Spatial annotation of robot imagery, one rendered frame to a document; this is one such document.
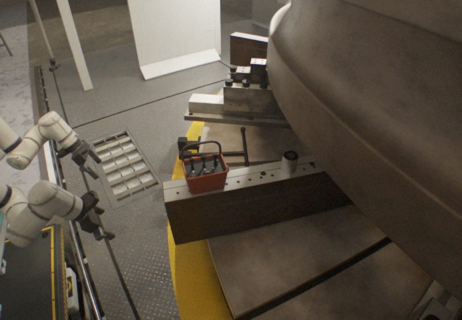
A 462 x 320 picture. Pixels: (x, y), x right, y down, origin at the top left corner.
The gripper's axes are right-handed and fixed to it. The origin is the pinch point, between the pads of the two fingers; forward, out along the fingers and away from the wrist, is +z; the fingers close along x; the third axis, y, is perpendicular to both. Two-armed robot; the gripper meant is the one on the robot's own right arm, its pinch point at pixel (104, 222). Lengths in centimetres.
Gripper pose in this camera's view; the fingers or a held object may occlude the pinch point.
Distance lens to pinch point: 121.7
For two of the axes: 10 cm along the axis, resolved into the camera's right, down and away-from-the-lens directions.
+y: -7.8, 6.2, -1.2
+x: 5.7, 6.0, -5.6
